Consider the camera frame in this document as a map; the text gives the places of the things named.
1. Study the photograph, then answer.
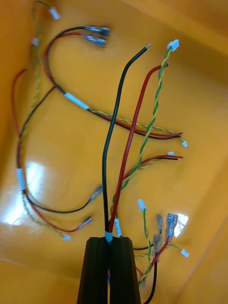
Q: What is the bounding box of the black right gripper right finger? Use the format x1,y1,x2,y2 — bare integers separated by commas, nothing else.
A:
110,236,143,304

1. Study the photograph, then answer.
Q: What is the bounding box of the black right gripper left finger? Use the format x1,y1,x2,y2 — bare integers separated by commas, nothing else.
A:
76,236,111,304

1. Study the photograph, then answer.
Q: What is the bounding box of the yellow-orange plastic bin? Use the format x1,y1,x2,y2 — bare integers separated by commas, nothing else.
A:
0,0,228,304

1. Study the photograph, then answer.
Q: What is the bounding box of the red black green-yellow wire harness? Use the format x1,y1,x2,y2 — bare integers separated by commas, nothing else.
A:
10,0,104,242
44,25,189,148
111,151,190,304
101,39,181,243

